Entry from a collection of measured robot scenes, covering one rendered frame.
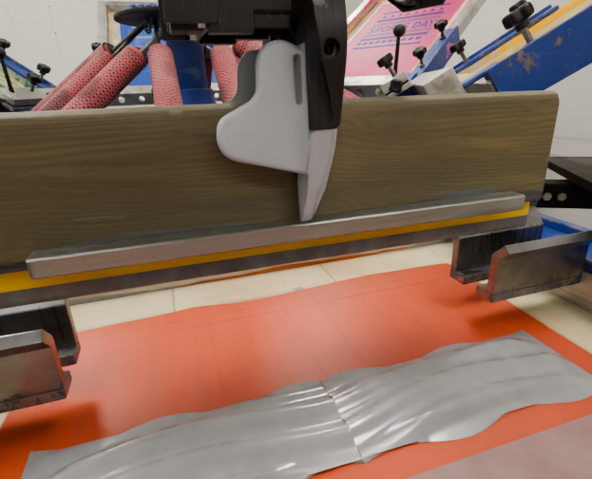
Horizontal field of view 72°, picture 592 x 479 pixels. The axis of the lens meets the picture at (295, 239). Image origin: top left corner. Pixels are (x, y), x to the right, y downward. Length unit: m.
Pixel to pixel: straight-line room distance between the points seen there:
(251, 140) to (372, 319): 0.22
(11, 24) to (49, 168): 4.33
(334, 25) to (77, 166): 0.14
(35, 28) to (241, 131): 4.32
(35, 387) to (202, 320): 0.15
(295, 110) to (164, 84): 0.62
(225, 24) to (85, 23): 4.25
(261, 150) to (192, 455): 0.17
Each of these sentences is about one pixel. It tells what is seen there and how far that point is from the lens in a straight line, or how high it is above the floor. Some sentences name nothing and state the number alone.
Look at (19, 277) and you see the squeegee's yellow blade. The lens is 0.26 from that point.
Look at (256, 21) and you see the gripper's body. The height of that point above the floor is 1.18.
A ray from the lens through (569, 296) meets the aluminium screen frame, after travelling 0.45.
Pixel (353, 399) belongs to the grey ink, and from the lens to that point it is 0.28.
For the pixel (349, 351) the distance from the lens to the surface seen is 0.33.
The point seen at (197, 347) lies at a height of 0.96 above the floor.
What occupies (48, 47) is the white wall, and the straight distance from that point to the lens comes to 4.48.
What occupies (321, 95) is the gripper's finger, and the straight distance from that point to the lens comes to 0.20.
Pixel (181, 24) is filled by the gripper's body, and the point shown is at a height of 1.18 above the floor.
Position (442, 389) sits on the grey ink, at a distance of 0.30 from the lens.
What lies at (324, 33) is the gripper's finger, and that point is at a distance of 0.20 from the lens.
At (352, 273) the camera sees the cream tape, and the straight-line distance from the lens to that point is 0.45.
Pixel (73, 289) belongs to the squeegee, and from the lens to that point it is 0.26.
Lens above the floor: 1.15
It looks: 21 degrees down
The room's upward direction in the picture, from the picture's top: 2 degrees counter-clockwise
